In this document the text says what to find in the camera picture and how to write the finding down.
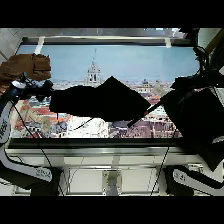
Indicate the black garment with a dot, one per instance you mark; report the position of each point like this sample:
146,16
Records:
219,58

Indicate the black trousers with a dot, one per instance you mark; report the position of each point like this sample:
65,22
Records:
110,100

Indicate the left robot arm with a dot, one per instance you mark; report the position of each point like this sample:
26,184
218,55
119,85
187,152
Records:
4,124

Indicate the brown wooden bar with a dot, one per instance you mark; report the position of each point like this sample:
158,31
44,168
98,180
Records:
215,41

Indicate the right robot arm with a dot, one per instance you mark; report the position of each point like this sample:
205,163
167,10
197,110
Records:
200,116

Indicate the brown garment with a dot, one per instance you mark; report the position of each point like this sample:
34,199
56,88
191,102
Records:
20,66

